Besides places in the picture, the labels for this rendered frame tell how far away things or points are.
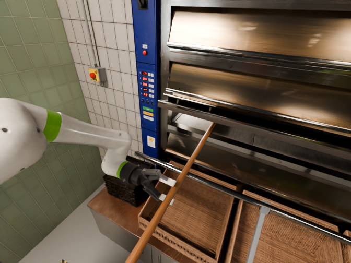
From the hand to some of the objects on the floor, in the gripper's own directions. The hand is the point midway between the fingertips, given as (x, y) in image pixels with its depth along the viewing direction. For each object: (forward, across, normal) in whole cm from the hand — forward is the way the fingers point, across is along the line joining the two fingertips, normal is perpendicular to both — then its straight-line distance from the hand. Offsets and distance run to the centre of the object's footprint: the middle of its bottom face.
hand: (171, 192), depth 72 cm
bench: (+48, +119, -24) cm, 131 cm away
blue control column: (-46, +119, -145) cm, 193 cm away
